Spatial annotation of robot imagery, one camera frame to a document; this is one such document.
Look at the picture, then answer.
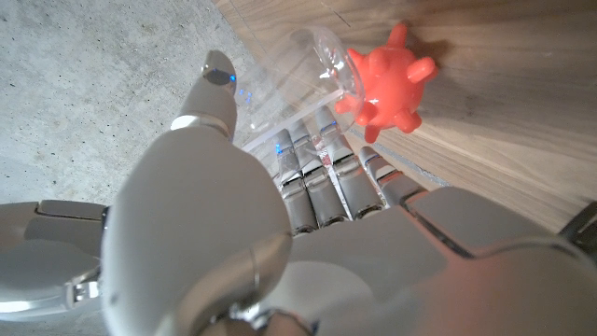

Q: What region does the black ribbed card holder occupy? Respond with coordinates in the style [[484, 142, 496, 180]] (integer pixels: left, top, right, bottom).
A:
[[559, 200, 597, 265]]

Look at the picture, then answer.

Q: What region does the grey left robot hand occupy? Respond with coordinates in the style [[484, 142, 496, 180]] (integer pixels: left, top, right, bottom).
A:
[[100, 49, 597, 336]]

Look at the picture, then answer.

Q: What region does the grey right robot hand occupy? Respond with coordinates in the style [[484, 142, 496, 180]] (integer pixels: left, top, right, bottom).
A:
[[0, 199, 109, 323]]

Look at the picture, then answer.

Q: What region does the orange spiky stress ball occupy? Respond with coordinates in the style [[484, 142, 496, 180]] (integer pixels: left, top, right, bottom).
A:
[[334, 22, 439, 144]]

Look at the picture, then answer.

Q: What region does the clear plastic dispenser bottle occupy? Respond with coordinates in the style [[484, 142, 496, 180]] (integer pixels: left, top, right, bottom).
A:
[[231, 25, 368, 153]]

